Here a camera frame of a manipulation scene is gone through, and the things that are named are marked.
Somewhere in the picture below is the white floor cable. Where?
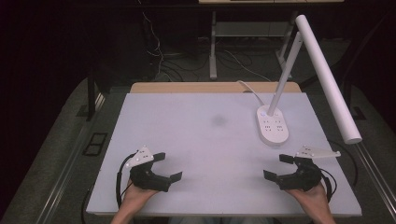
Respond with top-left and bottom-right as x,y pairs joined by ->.
222,49 -> 273,83

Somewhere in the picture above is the thin black cable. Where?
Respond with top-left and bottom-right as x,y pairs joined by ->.
329,140 -> 360,189

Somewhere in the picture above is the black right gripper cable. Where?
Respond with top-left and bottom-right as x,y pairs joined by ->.
319,167 -> 338,203

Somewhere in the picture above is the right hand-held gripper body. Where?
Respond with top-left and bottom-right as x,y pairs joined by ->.
276,145 -> 342,192

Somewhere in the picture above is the white metal desk frame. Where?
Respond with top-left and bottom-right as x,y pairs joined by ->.
208,10 -> 301,81

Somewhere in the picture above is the bundle of floor cables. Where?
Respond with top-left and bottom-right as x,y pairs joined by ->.
136,0 -> 210,83

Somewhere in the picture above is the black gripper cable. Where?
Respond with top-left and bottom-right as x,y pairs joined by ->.
319,167 -> 338,203
114,152 -> 138,209

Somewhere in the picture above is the person's left hand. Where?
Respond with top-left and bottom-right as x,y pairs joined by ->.
120,179 -> 161,217

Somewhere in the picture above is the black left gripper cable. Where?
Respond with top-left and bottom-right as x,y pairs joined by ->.
114,152 -> 138,209

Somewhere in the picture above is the black metal stand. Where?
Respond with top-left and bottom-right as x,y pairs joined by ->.
76,66 -> 106,122

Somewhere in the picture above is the white lamp cable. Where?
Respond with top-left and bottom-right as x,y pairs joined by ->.
236,79 -> 266,106

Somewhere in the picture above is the metal floor rail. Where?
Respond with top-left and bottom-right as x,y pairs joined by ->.
354,141 -> 396,217
33,92 -> 107,224

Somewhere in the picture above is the white desk lamp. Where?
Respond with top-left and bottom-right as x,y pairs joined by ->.
255,14 -> 363,147

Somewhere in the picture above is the white table mat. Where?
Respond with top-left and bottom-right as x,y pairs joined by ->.
86,92 -> 362,217

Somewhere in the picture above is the black floor frame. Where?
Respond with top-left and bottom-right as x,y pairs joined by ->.
81,132 -> 108,157

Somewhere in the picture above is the person's right hand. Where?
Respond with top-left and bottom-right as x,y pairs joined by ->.
285,182 -> 332,217

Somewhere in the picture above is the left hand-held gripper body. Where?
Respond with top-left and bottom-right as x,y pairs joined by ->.
125,145 -> 172,193

